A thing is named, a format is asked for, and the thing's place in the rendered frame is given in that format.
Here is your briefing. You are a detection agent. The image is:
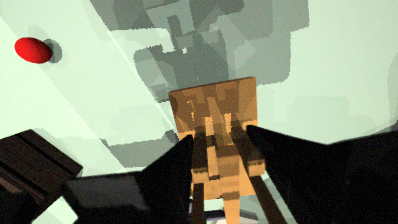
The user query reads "red ball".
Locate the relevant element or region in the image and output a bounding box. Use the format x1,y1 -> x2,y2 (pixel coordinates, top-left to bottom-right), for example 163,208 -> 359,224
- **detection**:
15,37 -> 52,64

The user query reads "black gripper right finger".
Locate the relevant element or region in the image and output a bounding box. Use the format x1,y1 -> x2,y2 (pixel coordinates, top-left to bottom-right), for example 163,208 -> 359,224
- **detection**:
246,125 -> 398,224

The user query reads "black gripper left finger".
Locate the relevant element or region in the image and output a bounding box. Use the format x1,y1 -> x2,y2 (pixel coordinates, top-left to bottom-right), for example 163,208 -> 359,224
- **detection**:
59,134 -> 194,224

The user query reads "yellow open cylinder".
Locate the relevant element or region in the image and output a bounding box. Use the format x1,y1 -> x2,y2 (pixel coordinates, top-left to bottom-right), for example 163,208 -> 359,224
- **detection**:
393,122 -> 398,131

